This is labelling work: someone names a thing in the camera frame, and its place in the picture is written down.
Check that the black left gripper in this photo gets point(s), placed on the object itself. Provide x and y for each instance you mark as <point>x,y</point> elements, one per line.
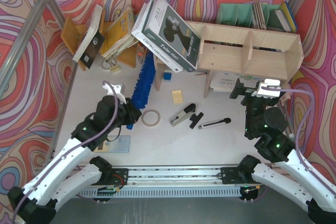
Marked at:
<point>134,114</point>

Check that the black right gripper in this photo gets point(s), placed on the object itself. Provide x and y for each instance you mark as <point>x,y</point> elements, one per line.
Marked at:
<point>247,94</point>

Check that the blue fluffy duster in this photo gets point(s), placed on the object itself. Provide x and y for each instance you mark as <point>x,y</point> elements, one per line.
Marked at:
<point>145,80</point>

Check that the white black utility knife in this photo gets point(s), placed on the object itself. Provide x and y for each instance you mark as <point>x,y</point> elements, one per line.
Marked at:
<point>214,123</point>

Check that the black plastic clip piece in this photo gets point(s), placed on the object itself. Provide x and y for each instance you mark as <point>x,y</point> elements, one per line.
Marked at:
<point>195,118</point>

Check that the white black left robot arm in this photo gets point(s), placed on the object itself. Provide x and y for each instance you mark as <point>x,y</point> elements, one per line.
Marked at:
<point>40,199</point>

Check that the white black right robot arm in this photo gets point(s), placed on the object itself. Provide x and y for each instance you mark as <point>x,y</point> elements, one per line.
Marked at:
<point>307,187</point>

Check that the light wooden bookshelf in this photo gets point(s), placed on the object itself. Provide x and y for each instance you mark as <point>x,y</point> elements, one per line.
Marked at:
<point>247,51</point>

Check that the white spiral notebook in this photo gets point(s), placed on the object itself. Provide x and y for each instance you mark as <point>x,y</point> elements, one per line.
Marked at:
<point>225,82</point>

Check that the blue yellow calculator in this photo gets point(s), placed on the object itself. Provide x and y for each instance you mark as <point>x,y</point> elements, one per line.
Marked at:
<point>118,145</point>

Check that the brass padlock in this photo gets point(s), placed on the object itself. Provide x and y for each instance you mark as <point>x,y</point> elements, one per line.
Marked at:
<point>110,65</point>

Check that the pink pig figure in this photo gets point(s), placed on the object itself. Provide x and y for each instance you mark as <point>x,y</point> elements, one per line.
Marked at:
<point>287,95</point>

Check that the yellow sticky note pad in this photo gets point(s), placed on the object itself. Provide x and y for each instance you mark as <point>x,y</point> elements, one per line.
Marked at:
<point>177,96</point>

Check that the grey black stapler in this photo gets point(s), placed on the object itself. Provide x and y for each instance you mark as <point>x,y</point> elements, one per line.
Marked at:
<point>186,113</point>

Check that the blue stamp block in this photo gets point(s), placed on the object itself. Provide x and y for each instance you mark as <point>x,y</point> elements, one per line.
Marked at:
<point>167,75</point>

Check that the pencil holder with pens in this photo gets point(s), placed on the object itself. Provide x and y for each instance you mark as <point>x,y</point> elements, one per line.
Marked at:
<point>141,52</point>

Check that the green desk organizer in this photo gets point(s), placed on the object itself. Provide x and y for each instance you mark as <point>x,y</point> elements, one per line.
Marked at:
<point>243,15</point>

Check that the yellow worn book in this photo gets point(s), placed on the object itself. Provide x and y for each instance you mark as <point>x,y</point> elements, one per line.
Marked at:
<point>118,36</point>

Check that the white book black cover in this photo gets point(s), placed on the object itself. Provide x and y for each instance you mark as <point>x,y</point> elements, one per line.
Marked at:
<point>91,39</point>

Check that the blue yellow book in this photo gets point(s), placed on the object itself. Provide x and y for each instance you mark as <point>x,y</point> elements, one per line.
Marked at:
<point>288,15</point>

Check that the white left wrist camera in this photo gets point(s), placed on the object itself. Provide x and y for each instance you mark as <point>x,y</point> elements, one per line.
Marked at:
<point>115,90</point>

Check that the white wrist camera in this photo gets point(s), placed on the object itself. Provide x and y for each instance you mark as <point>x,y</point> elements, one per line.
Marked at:
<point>115,90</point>
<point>269,88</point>

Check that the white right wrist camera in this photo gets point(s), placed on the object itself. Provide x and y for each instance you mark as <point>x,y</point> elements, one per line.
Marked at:
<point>269,88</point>

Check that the aluminium mounting rail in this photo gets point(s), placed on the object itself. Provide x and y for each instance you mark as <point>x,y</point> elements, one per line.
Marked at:
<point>173,175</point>

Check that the aluminium frame post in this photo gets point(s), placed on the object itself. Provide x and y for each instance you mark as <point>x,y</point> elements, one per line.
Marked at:
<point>21,42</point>

